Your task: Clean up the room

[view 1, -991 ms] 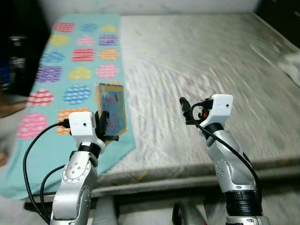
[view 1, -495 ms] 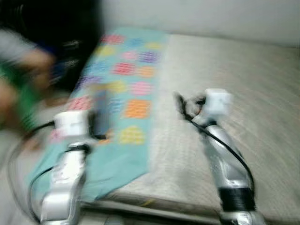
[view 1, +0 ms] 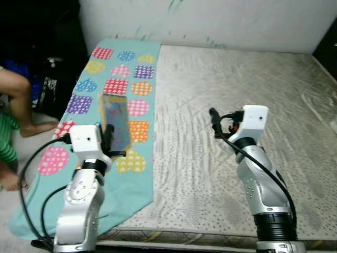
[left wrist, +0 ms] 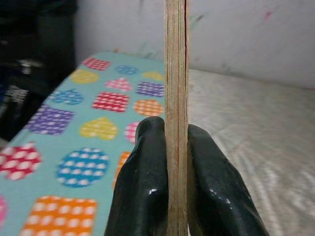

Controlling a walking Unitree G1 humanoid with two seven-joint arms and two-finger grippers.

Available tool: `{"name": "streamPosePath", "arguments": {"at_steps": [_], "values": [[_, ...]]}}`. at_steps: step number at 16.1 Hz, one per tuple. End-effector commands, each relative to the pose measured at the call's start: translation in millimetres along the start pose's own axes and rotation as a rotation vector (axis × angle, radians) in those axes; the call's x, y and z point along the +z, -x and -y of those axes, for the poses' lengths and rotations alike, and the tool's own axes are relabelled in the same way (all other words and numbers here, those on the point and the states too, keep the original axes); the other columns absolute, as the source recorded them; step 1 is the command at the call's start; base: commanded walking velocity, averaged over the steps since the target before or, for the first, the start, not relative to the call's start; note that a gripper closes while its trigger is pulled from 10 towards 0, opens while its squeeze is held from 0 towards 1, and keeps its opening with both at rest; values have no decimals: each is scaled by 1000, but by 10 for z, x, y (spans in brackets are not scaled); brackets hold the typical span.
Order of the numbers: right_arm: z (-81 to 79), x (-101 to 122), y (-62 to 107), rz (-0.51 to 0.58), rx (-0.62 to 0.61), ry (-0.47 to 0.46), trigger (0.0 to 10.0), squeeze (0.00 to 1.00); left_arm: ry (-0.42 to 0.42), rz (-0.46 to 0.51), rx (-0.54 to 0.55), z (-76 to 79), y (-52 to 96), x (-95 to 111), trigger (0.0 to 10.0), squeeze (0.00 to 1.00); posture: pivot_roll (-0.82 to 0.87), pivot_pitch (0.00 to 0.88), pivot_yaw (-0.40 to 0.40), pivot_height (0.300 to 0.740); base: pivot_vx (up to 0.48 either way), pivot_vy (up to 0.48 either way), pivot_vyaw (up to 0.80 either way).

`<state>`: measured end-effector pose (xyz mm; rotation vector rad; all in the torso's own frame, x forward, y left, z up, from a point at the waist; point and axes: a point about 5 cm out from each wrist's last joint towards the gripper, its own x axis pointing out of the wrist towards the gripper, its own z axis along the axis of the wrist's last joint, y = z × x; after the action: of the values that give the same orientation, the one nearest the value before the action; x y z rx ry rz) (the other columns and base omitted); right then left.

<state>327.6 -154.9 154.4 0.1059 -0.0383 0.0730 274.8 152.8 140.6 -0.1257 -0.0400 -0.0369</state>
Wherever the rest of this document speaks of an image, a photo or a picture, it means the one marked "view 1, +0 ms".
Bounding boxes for colourful children's book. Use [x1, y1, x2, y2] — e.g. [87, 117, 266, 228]
[98, 93, 132, 153]

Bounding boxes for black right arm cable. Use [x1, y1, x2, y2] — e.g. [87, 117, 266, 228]
[213, 124, 297, 227]

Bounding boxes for green plastic stool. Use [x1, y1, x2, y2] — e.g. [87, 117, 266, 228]
[0, 113, 19, 164]

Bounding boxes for person with bare legs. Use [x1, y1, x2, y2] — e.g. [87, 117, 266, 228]
[0, 66, 58, 191]

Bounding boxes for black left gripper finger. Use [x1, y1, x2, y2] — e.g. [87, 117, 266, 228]
[101, 124, 116, 153]

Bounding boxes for teal blanket with coloured patches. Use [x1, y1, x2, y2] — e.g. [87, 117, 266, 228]
[9, 38, 162, 240]

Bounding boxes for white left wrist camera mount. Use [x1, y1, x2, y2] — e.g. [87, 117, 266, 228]
[70, 124, 103, 161]

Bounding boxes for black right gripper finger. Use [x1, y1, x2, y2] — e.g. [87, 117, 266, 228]
[209, 108, 222, 139]

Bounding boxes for black bag with white print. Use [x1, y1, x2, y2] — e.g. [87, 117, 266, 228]
[32, 55, 77, 119]

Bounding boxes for short black left arm cable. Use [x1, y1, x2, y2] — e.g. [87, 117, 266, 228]
[41, 184, 69, 238]

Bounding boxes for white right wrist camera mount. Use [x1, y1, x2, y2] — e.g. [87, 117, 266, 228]
[233, 105, 269, 143]

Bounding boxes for white quilted mattress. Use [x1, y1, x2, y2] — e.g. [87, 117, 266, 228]
[97, 45, 337, 251]

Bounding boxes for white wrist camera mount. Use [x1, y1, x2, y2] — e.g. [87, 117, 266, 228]
[70, 124, 103, 161]
[233, 105, 269, 143]

